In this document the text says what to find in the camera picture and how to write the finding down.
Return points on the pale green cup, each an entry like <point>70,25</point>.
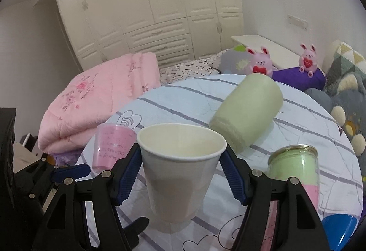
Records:
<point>246,108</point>

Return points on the grey flower shaped cushion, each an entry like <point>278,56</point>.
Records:
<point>348,105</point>

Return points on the white bedside cabinet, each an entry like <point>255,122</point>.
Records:
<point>268,46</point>

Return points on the large pink bunny plush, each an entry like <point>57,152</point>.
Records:
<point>260,62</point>

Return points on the triangle pattern cushion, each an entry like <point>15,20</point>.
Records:
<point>346,67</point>

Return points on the cream wardrobe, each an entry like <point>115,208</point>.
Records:
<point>143,10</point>

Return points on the clear jar green pink filling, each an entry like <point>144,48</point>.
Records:
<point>291,165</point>

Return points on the white paper cup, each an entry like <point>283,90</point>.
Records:
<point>177,179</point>

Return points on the blue plastic cup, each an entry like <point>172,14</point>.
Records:
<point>338,229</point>

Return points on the pink floral quilt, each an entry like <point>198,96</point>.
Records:
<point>100,90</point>

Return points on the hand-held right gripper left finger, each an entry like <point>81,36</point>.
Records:
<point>127,182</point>

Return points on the pink clear plastic cup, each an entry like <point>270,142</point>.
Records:
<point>111,145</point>

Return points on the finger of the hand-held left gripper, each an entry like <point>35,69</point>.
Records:
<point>71,172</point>

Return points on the purple cloth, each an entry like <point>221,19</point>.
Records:
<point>67,158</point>

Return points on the heart print sheet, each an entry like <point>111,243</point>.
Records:
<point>185,67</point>

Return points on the purple pillow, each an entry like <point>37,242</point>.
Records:
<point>297,79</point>

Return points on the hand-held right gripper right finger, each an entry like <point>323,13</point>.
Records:
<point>234,179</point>

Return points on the small pink bunny plush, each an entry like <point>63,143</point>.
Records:
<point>308,60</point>

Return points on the white wall socket strip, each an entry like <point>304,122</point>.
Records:
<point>298,22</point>

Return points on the grey flower print pillow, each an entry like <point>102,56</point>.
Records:
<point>231,60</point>

